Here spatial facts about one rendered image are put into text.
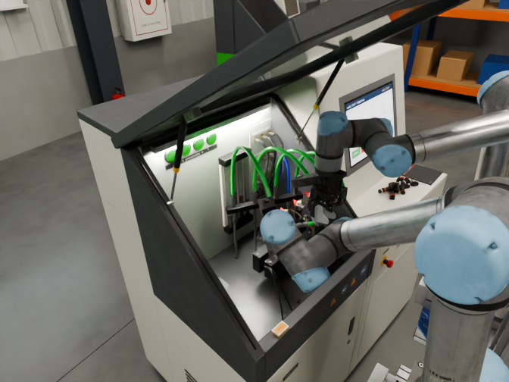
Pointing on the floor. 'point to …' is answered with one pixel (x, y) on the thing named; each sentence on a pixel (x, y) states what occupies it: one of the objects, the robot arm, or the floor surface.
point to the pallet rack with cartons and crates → (427, 56)
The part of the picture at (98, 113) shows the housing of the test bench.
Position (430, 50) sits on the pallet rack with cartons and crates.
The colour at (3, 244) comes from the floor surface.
